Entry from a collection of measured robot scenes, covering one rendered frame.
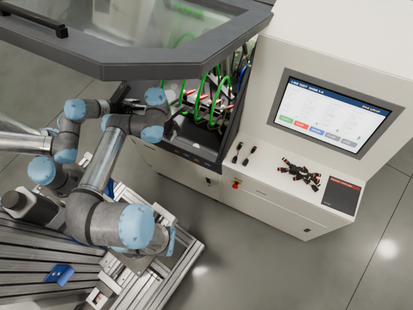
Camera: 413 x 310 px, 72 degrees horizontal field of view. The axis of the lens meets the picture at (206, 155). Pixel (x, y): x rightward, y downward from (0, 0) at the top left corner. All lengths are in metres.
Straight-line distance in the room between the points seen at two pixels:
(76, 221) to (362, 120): 1.11
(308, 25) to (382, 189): 1.85
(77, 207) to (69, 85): 2.66
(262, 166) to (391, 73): 0.70
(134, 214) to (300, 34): 0.89
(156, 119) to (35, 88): 2.67
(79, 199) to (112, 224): 0.13
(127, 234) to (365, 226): 2.17
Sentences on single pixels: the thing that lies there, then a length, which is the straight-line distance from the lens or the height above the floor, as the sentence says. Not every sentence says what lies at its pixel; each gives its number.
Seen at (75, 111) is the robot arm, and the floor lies 1.54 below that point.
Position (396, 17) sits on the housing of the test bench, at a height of 1.47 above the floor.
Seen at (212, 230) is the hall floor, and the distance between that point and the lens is 2.42.
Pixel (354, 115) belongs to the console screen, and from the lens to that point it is 1.32.
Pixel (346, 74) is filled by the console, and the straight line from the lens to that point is 1.22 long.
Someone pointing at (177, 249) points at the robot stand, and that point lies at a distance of 2.22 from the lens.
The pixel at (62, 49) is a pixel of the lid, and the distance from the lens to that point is 0.68.
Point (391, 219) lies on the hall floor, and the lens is 2.77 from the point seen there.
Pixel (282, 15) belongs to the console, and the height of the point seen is 1.55.
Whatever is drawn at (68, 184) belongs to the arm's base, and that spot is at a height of 1.11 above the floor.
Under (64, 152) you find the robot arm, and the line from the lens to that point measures 1.17.
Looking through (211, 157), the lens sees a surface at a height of 0.95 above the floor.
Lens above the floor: 2.39
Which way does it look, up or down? 67 degrees down
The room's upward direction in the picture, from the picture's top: 10 degrees counter-clockwise
